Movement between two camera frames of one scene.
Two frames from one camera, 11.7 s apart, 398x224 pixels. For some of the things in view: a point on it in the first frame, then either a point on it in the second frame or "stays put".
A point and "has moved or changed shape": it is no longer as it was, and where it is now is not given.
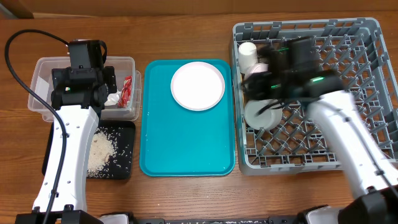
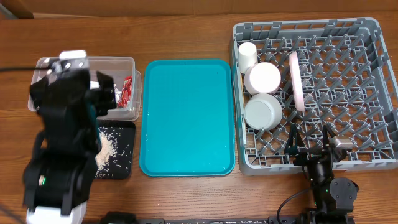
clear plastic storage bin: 124,67 stays put
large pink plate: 198,86 has moved or changed shape
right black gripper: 255,86 → 291,148
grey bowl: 266,120 stays put
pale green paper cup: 247,55 stays put
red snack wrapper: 125,94 stays put
